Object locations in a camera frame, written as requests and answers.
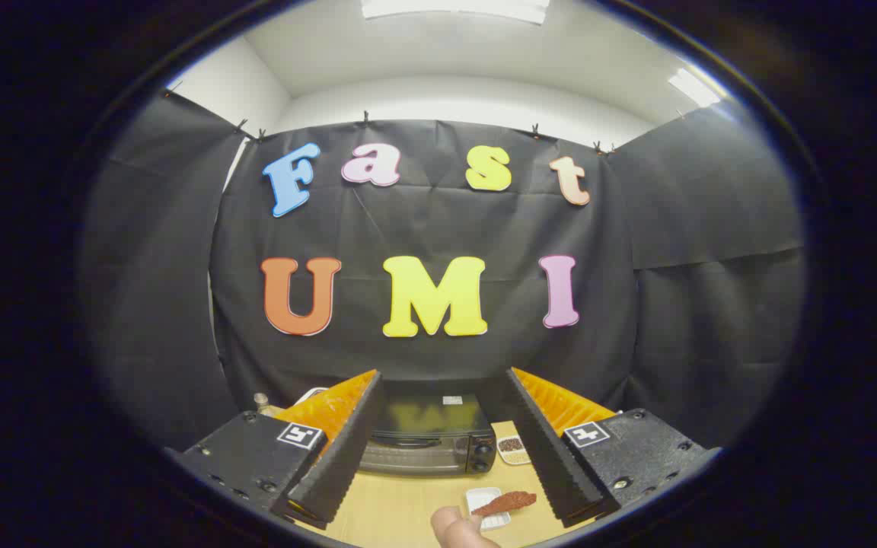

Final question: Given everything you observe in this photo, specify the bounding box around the large ceiling light panel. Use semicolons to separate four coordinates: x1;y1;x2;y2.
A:
361;0;550;25

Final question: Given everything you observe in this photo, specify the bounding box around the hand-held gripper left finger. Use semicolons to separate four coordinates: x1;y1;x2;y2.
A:
164;369;387;531

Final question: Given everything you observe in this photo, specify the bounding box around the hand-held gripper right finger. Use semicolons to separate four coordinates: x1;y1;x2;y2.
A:
505;367;721;528

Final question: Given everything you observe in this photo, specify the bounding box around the white rectangular dish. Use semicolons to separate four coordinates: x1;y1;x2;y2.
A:
466;487;512;531

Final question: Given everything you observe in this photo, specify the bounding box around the black toaster oven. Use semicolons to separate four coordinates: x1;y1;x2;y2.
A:
359;392;498;476

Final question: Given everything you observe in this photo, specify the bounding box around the small ceiling light panel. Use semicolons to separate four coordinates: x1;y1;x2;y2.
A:
667;68;721;107

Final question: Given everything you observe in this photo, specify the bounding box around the white divided condiment dish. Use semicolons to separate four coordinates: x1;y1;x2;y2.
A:
496;435;532;466

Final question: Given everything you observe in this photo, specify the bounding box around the red raw steak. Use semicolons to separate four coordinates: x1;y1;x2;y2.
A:
493;491;538;518

